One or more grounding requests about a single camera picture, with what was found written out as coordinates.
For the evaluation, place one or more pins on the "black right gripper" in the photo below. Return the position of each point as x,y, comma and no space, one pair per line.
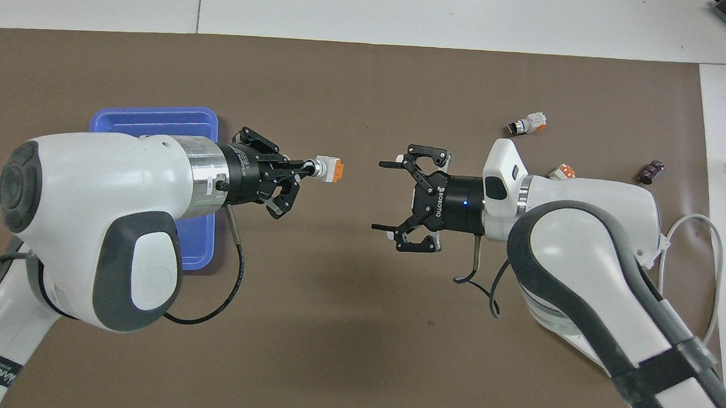
462,204

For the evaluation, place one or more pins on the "white orange green knob switch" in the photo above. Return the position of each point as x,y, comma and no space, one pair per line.
328,169

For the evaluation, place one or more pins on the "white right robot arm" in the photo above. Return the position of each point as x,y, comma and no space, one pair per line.
592,206

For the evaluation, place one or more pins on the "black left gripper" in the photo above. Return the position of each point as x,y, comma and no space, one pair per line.
246,176

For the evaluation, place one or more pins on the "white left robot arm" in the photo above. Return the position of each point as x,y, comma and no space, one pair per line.
98,176

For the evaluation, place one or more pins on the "blue plastic tray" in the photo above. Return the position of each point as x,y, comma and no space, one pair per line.
154,121

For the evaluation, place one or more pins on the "brown paper mat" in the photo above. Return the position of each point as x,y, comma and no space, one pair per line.
334,348

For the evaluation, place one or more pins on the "dark brown terminal block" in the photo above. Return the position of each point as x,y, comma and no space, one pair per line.
651,172

